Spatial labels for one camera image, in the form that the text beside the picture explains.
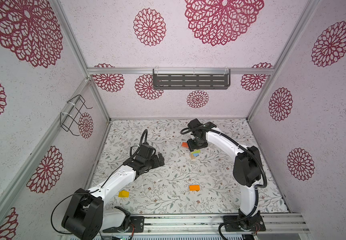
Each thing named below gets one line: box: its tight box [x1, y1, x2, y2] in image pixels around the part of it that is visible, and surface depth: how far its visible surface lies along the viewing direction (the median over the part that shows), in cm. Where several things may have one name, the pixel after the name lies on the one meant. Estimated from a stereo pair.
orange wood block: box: [188, 184, 201, 192], surface depth 87 cm
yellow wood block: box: [118, 190, 130, 198], surface depth 85 cm
